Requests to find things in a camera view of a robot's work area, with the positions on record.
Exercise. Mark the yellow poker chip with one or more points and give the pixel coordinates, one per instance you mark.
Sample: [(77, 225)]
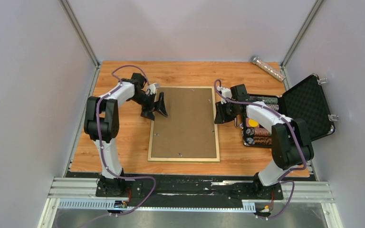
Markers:
[(252, 123)]

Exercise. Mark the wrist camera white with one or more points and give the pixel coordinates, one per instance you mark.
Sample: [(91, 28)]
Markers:
[(225, 93), (151, 89)]

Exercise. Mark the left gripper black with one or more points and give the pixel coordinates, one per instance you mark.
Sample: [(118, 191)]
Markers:
[(148, 112)]

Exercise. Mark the wooden picture frame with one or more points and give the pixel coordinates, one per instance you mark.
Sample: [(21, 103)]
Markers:
[(182, 160)]

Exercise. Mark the silver glitter microphone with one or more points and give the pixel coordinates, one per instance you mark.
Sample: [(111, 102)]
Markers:
[(267, 68)]

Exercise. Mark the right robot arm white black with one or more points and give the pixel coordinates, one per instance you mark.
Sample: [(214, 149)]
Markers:
[(290, 138)]

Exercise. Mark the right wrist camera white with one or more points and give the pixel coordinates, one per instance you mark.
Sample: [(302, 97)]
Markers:
[(225, 93)]

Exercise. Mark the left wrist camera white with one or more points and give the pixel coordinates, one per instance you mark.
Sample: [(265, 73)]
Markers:
[(151, 89)]

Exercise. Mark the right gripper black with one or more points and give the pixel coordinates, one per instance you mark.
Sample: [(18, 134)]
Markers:
[(221, 118)]

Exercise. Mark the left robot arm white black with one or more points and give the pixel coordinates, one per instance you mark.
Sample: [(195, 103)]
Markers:
[(102, 125)]

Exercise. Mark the black poker chip case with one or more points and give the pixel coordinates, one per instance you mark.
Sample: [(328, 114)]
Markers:
[(305, 100)]

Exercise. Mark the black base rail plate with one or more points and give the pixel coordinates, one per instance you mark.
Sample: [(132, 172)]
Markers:
[(187, 191)]

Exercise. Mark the brown frame backing board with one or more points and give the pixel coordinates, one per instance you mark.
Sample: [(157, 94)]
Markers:
[(182, 122)]

